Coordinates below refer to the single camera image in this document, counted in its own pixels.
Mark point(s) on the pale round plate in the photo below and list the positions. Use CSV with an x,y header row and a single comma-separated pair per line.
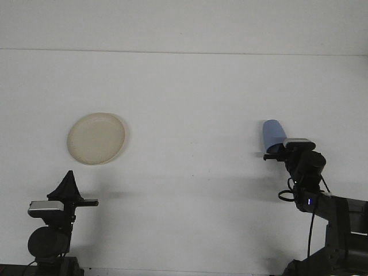
x,y
97,138

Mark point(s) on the pale blue cup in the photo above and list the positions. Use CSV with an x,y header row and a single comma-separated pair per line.
x,y
273,132

